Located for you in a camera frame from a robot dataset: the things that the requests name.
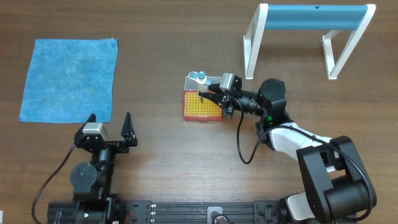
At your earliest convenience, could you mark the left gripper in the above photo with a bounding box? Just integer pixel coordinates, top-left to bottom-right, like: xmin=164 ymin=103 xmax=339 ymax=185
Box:
xmin=74 ymin=111 xmax=138 ymax=154

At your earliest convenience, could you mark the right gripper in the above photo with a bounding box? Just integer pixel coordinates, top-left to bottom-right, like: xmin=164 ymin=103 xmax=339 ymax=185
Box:
xmin=198 ymin=75 xmax=243 ymax=120

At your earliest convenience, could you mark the white pipette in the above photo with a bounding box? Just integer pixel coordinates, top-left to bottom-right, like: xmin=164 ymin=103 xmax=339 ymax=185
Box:
xmin=188 ymin=70 xmax=213 ymax=103

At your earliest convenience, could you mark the red and yellow tip box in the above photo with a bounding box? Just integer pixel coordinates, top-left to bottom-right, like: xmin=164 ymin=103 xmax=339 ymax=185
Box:
xmin=183 ymin=73 xmax=224 ymax=123

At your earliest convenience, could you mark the blue cloth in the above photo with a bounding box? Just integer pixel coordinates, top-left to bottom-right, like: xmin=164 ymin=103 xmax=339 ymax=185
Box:
xmin=18 ymin=38 xmax=119 ymax=124

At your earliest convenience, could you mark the white and blue stand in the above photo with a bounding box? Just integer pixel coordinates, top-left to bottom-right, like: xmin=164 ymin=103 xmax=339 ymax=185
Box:
xmin=243 ymin=3 xmax=377 ymax=81

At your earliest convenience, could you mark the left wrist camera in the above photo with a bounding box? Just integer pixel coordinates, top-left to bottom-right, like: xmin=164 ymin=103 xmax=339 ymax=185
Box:
xmin=82 ymin=122 xmax=108 ymax=141

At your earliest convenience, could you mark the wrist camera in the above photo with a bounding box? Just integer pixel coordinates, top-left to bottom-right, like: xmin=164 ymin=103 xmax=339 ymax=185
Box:
xmin=219 ymin=73 xmax=234 ymax=93
xmin=82 ymin=122 xmax=108 ymax=141

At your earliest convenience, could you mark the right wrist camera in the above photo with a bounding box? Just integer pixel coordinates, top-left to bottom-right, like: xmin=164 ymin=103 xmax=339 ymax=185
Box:
xmin=219 ymin=73 xmax=234 ymax=93

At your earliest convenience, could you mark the black cable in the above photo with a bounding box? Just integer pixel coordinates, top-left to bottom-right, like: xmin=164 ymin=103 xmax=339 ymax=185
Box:
xmin=30 ymin=142 xmax=77 ymax=224
xmin=230 ymin=95 xmax=375 ymax=222

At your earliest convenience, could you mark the mounting rail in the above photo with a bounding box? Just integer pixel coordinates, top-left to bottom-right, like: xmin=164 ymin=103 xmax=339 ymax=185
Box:
xmin=46 ymin=200 xmax=358 ymax=224

